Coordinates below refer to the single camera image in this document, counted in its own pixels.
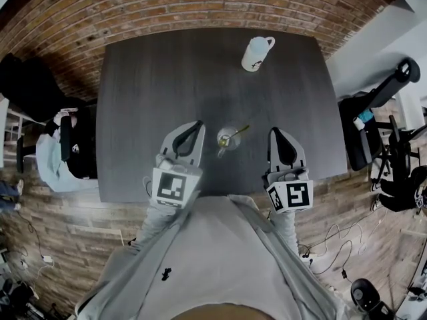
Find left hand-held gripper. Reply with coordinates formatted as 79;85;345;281
151;120;207;209

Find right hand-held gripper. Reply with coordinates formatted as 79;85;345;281
262;127;314;215

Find small gold spoon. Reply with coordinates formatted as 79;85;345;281
218;124;252;147

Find clear drinking glass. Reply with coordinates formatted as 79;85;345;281
216;125;242;160

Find person's left forearm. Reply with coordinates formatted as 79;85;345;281
134;205;183;250

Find person's right forearm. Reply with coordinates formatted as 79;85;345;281
272;211;300;257

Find black office chair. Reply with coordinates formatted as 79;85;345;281
338;57;422;173
372;114;422;183

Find white mug with black print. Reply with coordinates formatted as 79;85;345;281
241;35;276;73

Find black jacket with white logo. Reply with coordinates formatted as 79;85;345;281
65;106;99;180

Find person's grey shirt torso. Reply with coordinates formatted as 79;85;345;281
75;193;348;320

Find light blue cloth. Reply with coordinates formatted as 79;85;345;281
35;133;100;193

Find round black device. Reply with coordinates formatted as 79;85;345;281
350;277;382;310

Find white cable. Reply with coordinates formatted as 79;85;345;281
298;221;368;276

